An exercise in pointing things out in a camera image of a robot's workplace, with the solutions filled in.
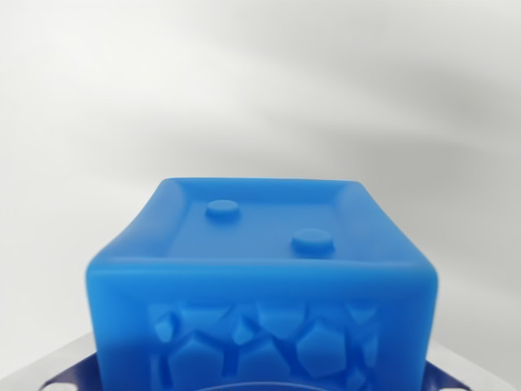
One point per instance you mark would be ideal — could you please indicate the silver black-tipped gripper right finger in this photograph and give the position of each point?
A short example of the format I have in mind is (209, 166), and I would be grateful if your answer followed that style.
(443, 374)

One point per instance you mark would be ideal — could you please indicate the blue textured toy cube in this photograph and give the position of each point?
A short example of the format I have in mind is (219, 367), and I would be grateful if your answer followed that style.
(260, 277)

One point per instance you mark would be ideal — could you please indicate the silver black-tipped gripper left finger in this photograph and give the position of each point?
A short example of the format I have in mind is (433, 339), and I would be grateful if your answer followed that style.
(75, 370)

